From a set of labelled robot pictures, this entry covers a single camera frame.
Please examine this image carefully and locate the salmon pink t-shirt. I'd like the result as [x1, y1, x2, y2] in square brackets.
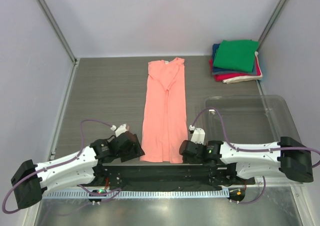
[140, 57, 188, 164]

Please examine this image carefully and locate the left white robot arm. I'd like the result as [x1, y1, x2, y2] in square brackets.
[11, 131, 145, 210]

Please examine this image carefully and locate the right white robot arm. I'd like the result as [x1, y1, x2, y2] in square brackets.
[179, 137, 314, 184]

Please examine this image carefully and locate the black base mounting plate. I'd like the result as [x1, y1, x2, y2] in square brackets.
[103, 163, 256, 187]

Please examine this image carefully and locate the clear plastic bin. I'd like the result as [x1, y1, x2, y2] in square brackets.
[202, 95, 301, 144]

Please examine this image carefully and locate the folded red t-shirt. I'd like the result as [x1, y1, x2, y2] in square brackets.
[209, 59, 248, 81]

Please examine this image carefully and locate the folded cream t-shirt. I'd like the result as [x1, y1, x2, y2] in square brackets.
[223, 51, 263, 84]

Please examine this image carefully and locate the folded green t-shirt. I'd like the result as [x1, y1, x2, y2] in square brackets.
[213, 39, 259, 72]

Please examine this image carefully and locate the folded blue t-shirt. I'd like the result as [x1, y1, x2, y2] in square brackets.
[212, 43, 220, 61]

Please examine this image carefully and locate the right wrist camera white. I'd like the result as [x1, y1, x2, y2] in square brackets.
[188, 125, 206, 145]

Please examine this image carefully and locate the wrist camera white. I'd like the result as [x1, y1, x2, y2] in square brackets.
[110, 124, 129, 137]
[188, 125, 206, 145]

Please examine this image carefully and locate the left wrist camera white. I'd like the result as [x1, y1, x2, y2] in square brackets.
[110, 124, 129, 137]

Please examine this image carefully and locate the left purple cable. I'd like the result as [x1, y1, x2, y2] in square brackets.
[1, 119, 122, 215]

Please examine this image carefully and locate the white slotted cable duct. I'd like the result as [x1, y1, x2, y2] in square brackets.
[43, 189, 230, 199]

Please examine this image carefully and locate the aluminium front rail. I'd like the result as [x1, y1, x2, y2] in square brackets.
[245, 176, 304, 187]

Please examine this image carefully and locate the left aluminium frame post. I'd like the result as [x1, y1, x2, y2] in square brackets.
[36, 0, 77, 64]

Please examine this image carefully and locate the aluminium frame post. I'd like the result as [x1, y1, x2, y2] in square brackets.
[257, 0, 289, 51]
[36, 0, 77, 64]

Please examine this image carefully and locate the right aluminium frame post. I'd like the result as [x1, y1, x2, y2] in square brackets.
[257, 0, 289, 51]

